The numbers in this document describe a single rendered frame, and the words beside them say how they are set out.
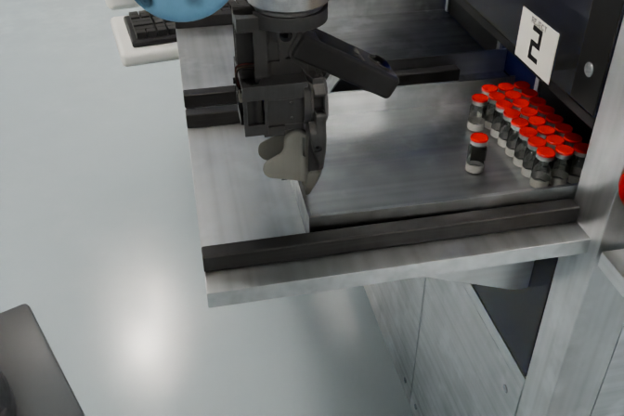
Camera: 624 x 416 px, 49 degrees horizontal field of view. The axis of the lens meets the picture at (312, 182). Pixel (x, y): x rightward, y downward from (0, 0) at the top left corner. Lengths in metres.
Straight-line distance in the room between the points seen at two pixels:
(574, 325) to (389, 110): 0.36
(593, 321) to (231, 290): 0.42
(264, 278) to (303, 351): 1.11
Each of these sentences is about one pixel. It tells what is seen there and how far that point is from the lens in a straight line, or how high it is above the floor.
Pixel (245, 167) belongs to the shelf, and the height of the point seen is 0.88.
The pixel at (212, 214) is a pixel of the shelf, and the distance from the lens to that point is 0.77.
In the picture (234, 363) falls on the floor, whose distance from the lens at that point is 1.77.
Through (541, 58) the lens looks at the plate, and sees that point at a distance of 0.83.
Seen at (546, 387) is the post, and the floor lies 0.64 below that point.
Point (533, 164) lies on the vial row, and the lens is 0.82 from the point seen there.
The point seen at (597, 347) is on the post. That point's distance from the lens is 0.90.
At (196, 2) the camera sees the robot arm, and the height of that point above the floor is 1.19.
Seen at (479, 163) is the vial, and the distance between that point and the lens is 0.83.
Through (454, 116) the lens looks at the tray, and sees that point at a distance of 0.95.
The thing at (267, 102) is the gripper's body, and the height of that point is 1.03.
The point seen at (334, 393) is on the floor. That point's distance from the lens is 1.71.
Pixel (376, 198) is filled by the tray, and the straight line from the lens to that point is 0.78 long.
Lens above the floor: 1.34
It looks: 35 degrees down
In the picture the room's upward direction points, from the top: straight up
